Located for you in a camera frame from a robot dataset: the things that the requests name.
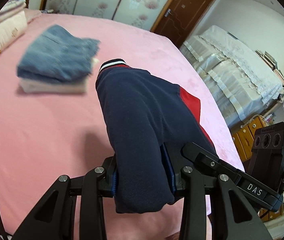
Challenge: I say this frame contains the navy red varsity jacket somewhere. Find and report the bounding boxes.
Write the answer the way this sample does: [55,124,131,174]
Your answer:
[95,59,215,213]

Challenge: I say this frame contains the pink bed blanket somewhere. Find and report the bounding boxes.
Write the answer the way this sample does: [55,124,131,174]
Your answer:
[0,14,243,233]

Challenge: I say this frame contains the lace covered cabinet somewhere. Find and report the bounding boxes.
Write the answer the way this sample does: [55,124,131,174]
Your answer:
[179,25,284,128]

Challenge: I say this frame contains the folded cream white garment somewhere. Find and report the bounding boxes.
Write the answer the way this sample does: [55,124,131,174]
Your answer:
[18,57,100,95]

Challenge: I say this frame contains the folded blue denim jeans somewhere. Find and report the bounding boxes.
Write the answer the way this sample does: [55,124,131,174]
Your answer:
[17,24,100,84]

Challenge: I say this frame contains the brown wooden door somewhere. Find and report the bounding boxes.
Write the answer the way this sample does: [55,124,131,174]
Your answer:
[152,0,214,48]

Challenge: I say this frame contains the pink cartoon pillow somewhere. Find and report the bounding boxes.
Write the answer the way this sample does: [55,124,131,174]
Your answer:
[0,10,27,54]

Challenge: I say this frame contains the folded floral quilt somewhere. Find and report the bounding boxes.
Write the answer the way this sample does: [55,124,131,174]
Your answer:
[0,0,26,23]

